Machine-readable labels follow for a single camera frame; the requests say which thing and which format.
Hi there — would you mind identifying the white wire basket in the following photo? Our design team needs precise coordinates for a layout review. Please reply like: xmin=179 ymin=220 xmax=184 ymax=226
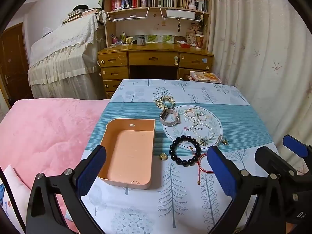
xmin=159 ymin=6 xmax=205 ymax=22
xmin=106 ymin=6 xmax=151 ymax=22

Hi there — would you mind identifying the black bead bracelet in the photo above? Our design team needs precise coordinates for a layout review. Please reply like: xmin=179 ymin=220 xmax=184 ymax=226
xmin=169 ymin=136 xmax=202 ymax=166

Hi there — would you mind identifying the long pearl strand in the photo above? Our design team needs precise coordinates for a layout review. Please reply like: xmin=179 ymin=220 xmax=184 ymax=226
xmin=192 ymin=124 xmax=215 ymax=141

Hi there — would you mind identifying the wooden bookshelf hutch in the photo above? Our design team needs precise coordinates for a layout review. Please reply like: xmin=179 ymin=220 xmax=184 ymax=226
xmin=104 ymin=0 xmax=211 ymax=50

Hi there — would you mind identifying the red string bracelet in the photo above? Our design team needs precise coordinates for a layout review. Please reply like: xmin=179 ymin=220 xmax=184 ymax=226
xmin=189 ymin=146 xmax=215 ymax=185

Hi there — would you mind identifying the cream leaf print curtain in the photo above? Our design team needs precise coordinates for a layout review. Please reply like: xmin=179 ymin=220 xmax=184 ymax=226
xmin=207 ymin=0 xmax=312 ymax=153

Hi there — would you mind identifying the stack of books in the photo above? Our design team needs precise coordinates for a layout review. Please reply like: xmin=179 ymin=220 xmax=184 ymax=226
xmin=62 ymin=5 xmax=102 ymax=25

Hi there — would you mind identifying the white printed pillow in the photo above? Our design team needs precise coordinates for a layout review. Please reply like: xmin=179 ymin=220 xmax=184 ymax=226
xmin=0 ymin=164 xmax=32 ymax=234

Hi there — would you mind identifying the white plastic tray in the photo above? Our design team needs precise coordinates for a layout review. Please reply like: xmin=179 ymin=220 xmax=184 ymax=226
xmin=166 ymin=9 xmax=196 ymax=20

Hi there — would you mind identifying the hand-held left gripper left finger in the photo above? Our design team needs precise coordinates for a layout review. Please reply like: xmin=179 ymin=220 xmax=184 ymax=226
xmin=26 ymin=145 xmax=107 ymax=234

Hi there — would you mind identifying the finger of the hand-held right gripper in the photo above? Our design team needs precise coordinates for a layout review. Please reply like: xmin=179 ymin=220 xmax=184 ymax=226
xmin=283 ymin=135 xmax=312 ymax=176
xmin=255 ymin=146 xmax=302 ymax=183

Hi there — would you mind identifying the row of red books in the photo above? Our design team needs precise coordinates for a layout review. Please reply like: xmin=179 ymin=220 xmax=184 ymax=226
xmin=111 ymin=0 xmax=137 ymax=12

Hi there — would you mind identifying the gold leaf bracelet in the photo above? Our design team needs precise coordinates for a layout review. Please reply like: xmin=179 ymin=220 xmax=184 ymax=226
xmin=155 ymin=95 xmax=176 ymax=110

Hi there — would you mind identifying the row of pale books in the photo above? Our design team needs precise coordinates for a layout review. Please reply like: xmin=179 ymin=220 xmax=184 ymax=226
xmin=160 ymin=0 xmax=209 ymax=12

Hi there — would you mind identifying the brown wooden door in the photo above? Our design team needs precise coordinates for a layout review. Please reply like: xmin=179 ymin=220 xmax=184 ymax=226
xmin=0 ymin=22 xmax=34 ymax=108

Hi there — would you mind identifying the pink strap wristwatch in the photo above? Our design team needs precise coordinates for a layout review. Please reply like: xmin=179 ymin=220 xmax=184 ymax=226
xmin=159 ymin=109 xmax=181 ymax=127

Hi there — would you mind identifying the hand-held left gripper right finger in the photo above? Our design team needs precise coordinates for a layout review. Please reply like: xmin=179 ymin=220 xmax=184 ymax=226
xmin=207 ymin=146 xmax=292 ymax=234

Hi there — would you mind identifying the multi-loop pearl bracelet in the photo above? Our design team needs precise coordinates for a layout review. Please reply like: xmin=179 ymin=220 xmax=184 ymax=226
xmin=184 ymin=107 xmax=208 ymax=122

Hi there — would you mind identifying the pink fluffy blanket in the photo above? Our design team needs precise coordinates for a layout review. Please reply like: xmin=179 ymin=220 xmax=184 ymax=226
xmin=0 ymin=99 xmax=111 ymax=234

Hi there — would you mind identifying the tree print tablecloth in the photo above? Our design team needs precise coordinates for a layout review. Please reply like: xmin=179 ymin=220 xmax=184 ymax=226
xmin=80 ymin=79 xmax=279 ymax=234

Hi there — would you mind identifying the peach plastic storage box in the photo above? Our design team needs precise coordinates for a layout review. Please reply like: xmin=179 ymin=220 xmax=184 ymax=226
xmin=97 ymin=118 xmax=160 ymax=190

